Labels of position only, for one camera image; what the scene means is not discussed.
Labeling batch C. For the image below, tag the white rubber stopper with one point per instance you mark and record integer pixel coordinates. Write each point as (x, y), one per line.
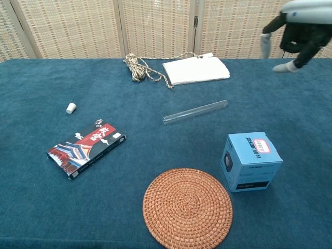
(71, 108)

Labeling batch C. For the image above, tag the round woven rattan coaster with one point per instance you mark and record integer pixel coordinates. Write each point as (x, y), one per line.
(188, 208)

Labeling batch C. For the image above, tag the white spiral notepad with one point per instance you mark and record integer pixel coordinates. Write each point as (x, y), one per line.
(197, 68)

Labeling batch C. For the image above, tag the red black card box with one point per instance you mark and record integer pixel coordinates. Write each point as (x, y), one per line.
(85, 149)

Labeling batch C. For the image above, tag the clear glass test tube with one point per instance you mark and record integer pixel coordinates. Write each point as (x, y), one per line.
(194, 112)

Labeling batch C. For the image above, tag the blue table cloth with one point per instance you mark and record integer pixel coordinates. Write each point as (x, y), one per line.
(52, 207)

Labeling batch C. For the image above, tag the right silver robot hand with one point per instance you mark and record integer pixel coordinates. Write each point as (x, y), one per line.
(303, 15)

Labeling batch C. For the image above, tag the woven bamboo folding screen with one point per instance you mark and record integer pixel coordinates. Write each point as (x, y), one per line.
(77, 26)

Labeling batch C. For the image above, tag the light blue cardboard box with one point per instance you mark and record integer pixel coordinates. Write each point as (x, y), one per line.
(254, 166)

